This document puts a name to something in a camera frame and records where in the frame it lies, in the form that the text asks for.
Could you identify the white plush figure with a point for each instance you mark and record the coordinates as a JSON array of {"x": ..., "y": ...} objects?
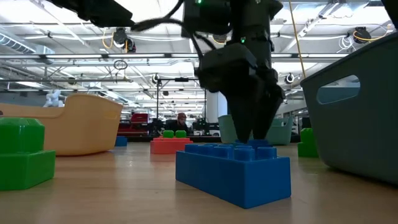
[{"x": 53, "y": 99}]

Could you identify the white pillar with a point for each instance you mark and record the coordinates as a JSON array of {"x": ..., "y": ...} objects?
[{"x": 214, "y": 109}]

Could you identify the grey ventilation duct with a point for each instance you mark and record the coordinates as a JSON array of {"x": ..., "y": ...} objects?
[{"x": 18, "y": 45}]

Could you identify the person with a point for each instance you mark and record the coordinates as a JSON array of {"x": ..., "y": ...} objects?
[{"x": 182, "y": 116}]

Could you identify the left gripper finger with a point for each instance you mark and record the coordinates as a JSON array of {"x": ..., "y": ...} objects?
[{"x": 115, "y": 19}]

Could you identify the green two-stud building block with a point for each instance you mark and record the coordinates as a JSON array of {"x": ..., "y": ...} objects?
[
  {"x": 168, "y": 134},
  {"x": 306, "y": 146},
  {"x": 25, "y": 168}
]

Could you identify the teal plastic bin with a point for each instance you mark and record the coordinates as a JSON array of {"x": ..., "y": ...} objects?
[{"x": 280, "y": 133}]

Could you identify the grey-blue plastic bin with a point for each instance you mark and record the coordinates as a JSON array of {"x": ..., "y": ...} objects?
[{"x": 357, "y": 140}]

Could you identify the long ceiling light strip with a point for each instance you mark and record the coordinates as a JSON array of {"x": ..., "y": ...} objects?
[{"x": 77, "y": 56}]

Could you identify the blue building block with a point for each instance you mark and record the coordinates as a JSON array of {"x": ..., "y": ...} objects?
[
  {"x": 258, "y": 143},
  {"x": 121, "y": 141},
  {"x": 233, "y": 180}
]

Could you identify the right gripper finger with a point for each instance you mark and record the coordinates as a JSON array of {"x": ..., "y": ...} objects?
[
  {"x": 244, "y": 115},
  {"x": 267, "y": 112}
]

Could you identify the orange building block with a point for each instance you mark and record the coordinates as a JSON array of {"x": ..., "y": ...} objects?
[{"x": 171, "y": 146}]

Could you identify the red tool cabinet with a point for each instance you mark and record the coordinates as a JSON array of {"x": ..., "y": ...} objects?
[{"x": 138, "y": 119}]

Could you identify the yellow plastic bin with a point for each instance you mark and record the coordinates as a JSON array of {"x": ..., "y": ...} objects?
[{"x": 77, "y": 130}]

